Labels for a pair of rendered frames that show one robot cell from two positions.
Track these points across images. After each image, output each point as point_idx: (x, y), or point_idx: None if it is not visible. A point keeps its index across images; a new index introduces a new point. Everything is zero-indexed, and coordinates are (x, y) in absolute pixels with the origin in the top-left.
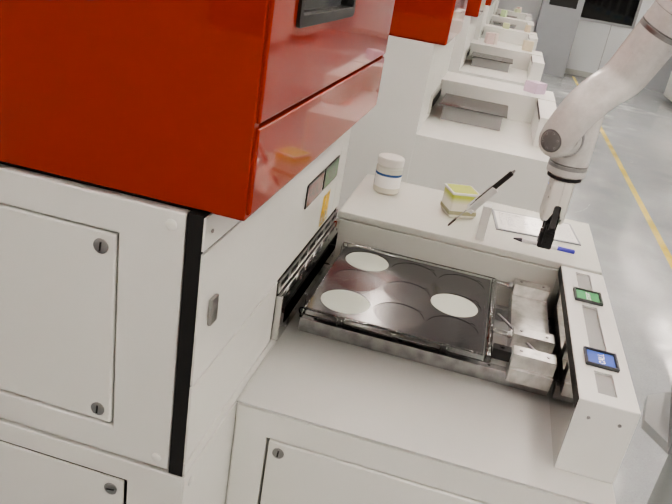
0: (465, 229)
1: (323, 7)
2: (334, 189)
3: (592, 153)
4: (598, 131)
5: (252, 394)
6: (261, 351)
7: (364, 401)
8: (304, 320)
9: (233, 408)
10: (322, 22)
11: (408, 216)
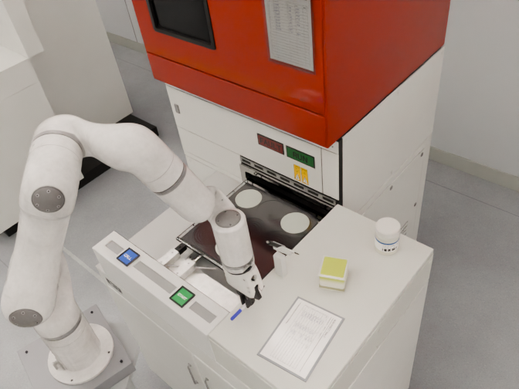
0: (300, 272)
1: (183, 33)
2: (318, 177)
3: (220, 255)
4: (215, 238)
5: (218, 175)
6: (235, 174)
7: None
8: None
9: (215, 171)
10: (174, 37)
11: (327, 242)
